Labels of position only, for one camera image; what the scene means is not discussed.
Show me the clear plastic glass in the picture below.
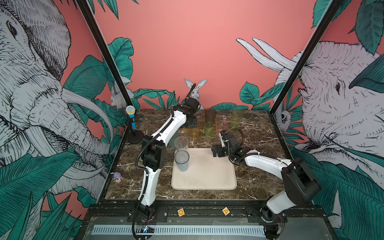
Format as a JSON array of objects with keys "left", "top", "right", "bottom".
[{"left": 174, "top": 137, "right": 189, "bottom": 151}]

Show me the beige square tray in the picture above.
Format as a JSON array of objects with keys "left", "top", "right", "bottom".
[{"left": 171, "top": 148, "right": 237, "bottom": 191}]

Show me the blue grey plastic glass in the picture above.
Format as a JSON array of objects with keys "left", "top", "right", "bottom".
[{"left": 174, "top": 150, "right": 190, "bottom": 172}]

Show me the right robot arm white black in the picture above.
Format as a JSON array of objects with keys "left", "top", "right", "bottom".
[{"left": 211, "top": 131, "right": 322, "bottom": 223}]

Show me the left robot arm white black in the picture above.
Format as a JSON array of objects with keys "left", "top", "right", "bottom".
[{"left": 134, "top": 97, "right": 200, "bottom": 222}]

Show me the yellow plastic glass front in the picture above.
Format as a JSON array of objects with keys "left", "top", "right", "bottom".
[{"left": 189, "top": 127, "right": 200, "bottom": 140}]

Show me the green plastic glass short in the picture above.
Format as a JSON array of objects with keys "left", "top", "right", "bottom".
[{"left": 204, "top": 122, "right": 216, "bottom": 137}]

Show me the dark brown plastic glass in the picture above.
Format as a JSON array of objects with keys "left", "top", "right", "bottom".
[{"left": 205, "top": 109, "right": 217, "bottom": 123}]

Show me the pink plastic glass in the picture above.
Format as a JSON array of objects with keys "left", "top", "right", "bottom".
[{"left": 216, "top": 121, "right": 229, "bottom": 134}]

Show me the teal frosted glass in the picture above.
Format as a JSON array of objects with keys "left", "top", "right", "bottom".
[{"left": 168, "top": 132, "right": 179, "bottom": 148}]

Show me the tall light green glass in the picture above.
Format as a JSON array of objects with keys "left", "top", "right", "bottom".
[{"left": 230, "top": 110, "right": 244, "bottom": 129}]

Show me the toy microphone on stand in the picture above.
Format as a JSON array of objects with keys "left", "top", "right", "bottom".
[{"left": 126, "top": 105, "right": 144, "bottom": 144}]

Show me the wooden letter block right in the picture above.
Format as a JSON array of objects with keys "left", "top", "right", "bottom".
[{"left": 222, "top": 207, "right": 230, "bottom": 216}]

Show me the wooden letter block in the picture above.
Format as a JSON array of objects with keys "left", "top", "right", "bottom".
[
  {"left": 222, "top": 207, "right": 230, "bottom": 216},
  {"left": 178, "top": 208, "right": 185, "bottom": 217}
]

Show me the wooden letter block left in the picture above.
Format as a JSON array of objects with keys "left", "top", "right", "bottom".
[{"left": 178, "top": 208, "right": 185, "bottom": 217}]

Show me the white ribbed vent strip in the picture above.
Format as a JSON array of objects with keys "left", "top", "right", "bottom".
[{"left": 91, "top": 225, "right": 266, "bottom": 237}]

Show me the small purple toy figure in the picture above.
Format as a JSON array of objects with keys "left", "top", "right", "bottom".
[{"left": 111, "top": 172, "right": 123, "bottom": 183}]

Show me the black front rail base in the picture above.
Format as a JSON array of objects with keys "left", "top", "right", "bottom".
[{"left": 85, "top": 200, "right": 326, "bottom": 224}]

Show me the left black frame post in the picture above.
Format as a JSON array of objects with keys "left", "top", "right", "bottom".
[{"left": 76, "top": 0, "right": 133, "bottom": 105}]

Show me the black frame post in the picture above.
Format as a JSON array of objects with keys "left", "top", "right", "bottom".
[
  {"left": 76, "top": 0, "right": 133, "bottom": 105},
  {"left": 269, "top": 0, "right": 344, "bottom": 116}
]

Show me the right black frame post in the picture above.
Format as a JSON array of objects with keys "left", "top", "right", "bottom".
[{"left": 269, "top": 0, "right": 344, "bottom": 116}]

